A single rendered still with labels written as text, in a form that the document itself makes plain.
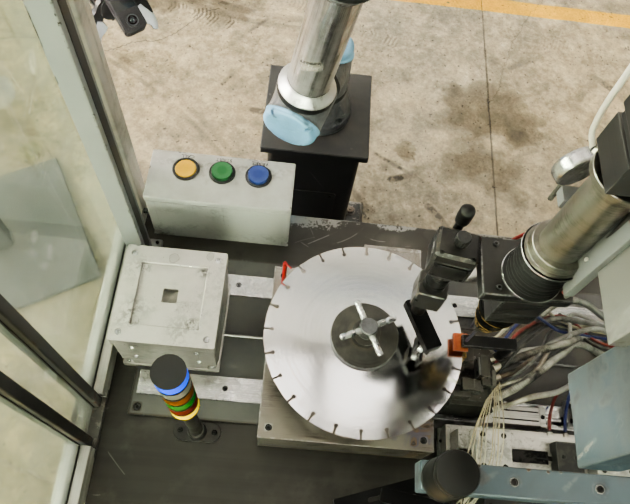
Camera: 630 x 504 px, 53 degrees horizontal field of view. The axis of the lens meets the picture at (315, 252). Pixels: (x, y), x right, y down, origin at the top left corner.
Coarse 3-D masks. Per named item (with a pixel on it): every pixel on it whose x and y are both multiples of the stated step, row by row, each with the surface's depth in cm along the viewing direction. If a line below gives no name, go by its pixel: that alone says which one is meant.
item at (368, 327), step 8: (360, 304) 100; (360, 312) 100; (368, 320) 99; (384, 320) 99; (392, 320) 100; (360, 328) 98; (368, 328) 98; (376, 328) 98; (344, 336) 98; (352, 336) 98; (360, 336) 100; (368, 336) 98; (376, 344) 98; (376, 352) 97
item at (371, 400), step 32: (352, 256) 110; (384, 256) 110; (320, 288) 106; (352, 288) 107; (384, 288) 107; (288, 320) 103; (320, 320) 104; (448, 320) 106; (288, 352) 101; (320, 352) 101; (416, 352) 103; (448, 352) 103; (288, 384) 99; (320, 384) 99; (352, 384) 100; (384, 384) 100; (416, 384) 100; (448, 384) 101; (320, 416) 97; (352, 416) 97; (384, 416) 98; (416, 416) 98
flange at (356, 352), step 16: (368, 304) 105; (336, 320) 103; (352, 320) 103; (336, 336) 102; (384, 336) 102; (336, 352) 101; (352, 352) 101; (368, 352) 101; (384, 352) 101; (368, 368) 100
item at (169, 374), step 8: (160, 360) 78; (168, 360) 78; (176, 360) 78; (152, 368) 77; (160, 368) 77; (168, 368) 77; (176, 368) 77; (184, 368) 78; (152, 376) 77; (160, 376) 77; (168, 376) 77; (176, 376) 77; (184, 376) 77; (160, 384) 76; (168, 384) 77; (176, 384) 77; (184, 384) 78; (160, 392) 79; (168, 392) 78; (176, 392) 78
